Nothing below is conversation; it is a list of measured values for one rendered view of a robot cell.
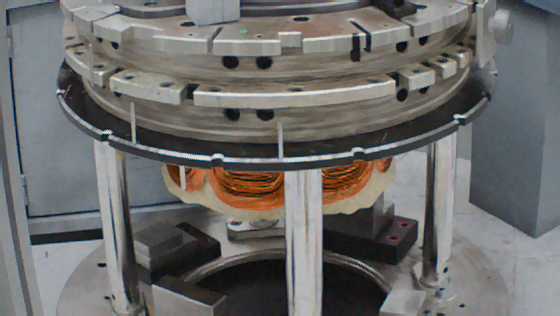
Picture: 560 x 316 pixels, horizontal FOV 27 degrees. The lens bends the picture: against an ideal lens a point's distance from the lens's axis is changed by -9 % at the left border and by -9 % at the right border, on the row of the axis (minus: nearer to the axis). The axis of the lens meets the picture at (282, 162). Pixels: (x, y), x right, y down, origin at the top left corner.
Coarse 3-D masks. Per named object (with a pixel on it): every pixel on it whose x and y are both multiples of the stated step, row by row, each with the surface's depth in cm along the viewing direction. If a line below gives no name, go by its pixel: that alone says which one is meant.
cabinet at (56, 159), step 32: (32, 0) 103; (32, 32) 105; (32, 64) 107; (32, 96) 108; (32, 128) 109; (64, 128) 110; (32, 160) 111; (64, 160) 112; (128, 160) 113; (32, 192) 112; (64, 192) 113; (96, 192) 114; (128, 192) 114; (160, 192) 115; (32, 224) 113; (64, 224) 114; (96, 224) 114
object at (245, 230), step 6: (246, 222) 112; (282, 222) 112; (228, 228) 111; (234, 228) 111; (240, 228) 111; (246, 228) 111; (252, 228) 111; (258, 228) 111; (264, 228) 111; (270, 228) 111; (276, 228) 111; (282, 228) 111; (228, 234) 111; (234, 234) 111; (240, 234) 111; (246, 234) 111; (252, 234) 111; (258, 234) 111; (264, 234) 111; (270, 234) 111; (276, 234) 111; (282, 234) 111
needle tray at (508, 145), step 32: (512, 0) 105; (544, 0) 100; (544, 32) 103; (512, 64) 108; (544, 64) 105; (512, 96) 110; (544, 96) 106; (480, 128) 115; (512, 128) 111; (544, 128) 107; (480, 160) 116; (512, 160) 112; (544, 160) 109; (480, 192) 118; (512, 192) 114; (544, 192) 111; (512, 224) 115; (544, 224) 113
